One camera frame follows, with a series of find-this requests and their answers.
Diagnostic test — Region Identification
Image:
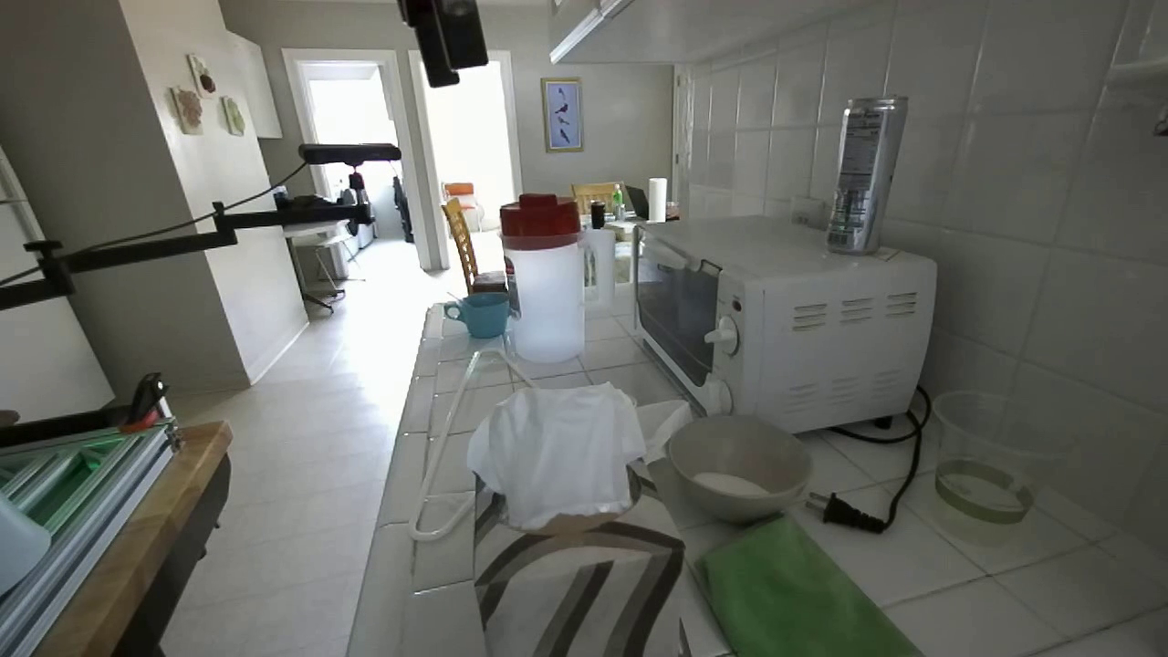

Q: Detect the green-edged metal frame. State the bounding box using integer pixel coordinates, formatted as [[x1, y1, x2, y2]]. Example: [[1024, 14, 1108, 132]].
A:
[[0, 423, 178, 657]]

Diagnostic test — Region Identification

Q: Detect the wooden chair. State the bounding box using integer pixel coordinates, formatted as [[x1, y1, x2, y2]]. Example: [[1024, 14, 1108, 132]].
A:
[[440, 195, 508, 295]]

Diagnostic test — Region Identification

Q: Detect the framed blue picture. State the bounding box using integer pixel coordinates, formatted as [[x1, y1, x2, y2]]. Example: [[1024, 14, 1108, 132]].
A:
[[540, 74, 589, 155]]

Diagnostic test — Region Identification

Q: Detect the white overhead cabinet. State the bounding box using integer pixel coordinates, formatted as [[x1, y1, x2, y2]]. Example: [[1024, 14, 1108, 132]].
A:
[[546, 0, 880, 64]]

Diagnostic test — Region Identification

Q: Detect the green-rimmed glass dish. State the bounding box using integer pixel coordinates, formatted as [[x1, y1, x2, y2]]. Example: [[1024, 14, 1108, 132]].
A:
[[930, 454, 1038, 547]]

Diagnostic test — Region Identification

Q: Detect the white plastic jug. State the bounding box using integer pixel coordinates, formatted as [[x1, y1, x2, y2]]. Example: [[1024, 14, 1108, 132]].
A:
[[581, 221, 621, 295]]

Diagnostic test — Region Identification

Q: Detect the teal cup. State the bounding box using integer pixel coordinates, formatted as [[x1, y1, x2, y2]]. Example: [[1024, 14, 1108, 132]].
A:
[[441, 289, 518, 341]]

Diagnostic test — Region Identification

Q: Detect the wooden table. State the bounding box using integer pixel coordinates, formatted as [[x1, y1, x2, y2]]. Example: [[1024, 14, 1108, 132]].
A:
[[32, 414, 237, 657]]

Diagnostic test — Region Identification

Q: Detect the black camera bar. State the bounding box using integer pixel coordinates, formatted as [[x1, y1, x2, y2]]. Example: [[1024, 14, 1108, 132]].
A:
[[296, 138, 405, 166]]

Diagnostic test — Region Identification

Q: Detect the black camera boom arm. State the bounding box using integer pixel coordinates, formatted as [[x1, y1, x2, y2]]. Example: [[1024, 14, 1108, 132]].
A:
[[0, 194, 375, 315]]

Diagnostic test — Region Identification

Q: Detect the grey bowl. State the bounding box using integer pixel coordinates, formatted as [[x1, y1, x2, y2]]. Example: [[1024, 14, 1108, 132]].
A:
[[662, 413, 816, 524]]

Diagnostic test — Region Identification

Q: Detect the clear pitcher with red lid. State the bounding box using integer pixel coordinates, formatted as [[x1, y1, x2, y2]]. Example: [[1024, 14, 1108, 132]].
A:
[[498, 189, 592, 364]]

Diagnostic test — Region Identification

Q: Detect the white tissue square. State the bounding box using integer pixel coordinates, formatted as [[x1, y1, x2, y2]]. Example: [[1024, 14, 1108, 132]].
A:
[[464, 379, 651, 534]]

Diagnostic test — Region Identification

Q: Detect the black power cord with plug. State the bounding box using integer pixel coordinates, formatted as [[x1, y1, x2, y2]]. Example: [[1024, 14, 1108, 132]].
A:
[[802, 384, 940, 535]]

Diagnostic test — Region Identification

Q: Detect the white toaster oven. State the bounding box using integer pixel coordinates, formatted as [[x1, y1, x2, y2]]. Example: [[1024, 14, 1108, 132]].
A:
[[631, 216, 942, 439]]

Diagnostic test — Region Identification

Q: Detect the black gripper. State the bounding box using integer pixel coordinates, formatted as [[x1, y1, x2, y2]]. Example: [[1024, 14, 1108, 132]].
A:
[[397, 0, 492, 91]]

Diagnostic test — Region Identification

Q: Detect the black clamp with red tip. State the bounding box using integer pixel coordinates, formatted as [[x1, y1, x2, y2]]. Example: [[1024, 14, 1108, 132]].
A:
[[0, 372, 178, 451]]

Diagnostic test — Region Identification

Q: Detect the green cloth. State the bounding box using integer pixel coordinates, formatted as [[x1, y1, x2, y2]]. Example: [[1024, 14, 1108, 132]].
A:
[[695, 515, 924, 657]]

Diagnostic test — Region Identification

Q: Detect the shiny metal canister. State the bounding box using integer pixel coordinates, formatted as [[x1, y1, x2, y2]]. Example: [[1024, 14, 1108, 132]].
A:
[[825, 93, 913, 259]]

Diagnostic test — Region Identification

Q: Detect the round wall ornament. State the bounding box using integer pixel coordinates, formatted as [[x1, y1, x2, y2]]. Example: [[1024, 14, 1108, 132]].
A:
[[182, 49, 218, 99], [216, 91, 252, 138], [165, 82, 209, 138]]

